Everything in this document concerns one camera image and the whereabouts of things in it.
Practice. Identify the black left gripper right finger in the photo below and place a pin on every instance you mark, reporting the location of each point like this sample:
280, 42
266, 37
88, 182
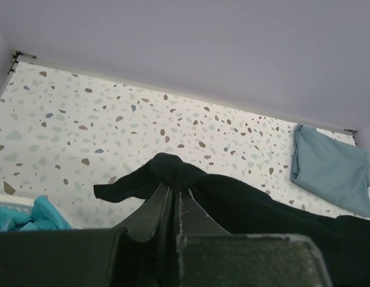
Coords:
200, 258

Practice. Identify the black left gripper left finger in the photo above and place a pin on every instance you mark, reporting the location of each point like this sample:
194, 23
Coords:
146, 241

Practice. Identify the white laundry basket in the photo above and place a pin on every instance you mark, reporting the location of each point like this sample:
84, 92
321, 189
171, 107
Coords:
11, 198

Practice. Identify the black t-shirt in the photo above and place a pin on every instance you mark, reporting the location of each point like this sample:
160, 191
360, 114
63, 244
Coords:
240, 208

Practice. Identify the folded grey-blue t-shirt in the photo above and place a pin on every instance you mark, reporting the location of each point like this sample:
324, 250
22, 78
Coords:
335, 171

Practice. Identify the turquoise t-shirt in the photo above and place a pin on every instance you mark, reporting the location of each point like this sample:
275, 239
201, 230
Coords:
29, 218

